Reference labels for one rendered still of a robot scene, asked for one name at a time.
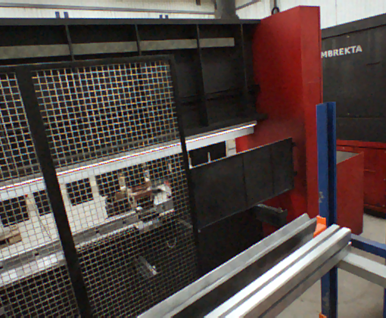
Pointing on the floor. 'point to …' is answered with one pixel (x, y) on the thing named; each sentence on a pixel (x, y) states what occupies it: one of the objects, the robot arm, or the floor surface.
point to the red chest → (350, 190)
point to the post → (28, 91)
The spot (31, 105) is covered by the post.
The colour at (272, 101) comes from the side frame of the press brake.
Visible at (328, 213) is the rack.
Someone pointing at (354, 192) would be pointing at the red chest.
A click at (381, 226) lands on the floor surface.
